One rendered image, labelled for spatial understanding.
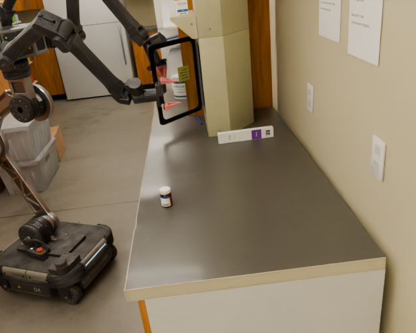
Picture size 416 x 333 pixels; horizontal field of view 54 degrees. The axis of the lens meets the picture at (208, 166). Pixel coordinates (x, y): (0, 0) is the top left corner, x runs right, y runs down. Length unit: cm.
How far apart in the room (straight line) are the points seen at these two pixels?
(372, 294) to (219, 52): 120
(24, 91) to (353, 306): 182
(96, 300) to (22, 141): 180
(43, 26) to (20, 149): 240
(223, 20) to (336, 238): 110
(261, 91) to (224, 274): 145
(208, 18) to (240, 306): 123
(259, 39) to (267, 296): 151
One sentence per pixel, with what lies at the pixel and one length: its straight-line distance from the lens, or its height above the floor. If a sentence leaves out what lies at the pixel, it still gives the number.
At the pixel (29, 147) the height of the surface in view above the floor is 46.
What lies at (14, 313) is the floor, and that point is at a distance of 276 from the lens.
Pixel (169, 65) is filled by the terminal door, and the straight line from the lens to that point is 210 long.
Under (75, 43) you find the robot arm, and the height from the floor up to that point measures 148.
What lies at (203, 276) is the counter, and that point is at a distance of 113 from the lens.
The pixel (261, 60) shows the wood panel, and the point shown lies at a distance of 234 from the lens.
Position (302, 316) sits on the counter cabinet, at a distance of 125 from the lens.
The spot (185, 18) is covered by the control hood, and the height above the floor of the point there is 150.
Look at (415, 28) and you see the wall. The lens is 103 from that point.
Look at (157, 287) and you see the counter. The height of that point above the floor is 94.
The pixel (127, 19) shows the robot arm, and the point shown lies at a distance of 213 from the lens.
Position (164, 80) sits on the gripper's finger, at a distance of 181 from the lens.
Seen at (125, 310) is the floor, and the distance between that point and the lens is 249.
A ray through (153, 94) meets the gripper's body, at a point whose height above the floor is 121.
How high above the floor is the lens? 166
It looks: 25 degrees down
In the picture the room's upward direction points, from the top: 6 degrees counter-clockwise
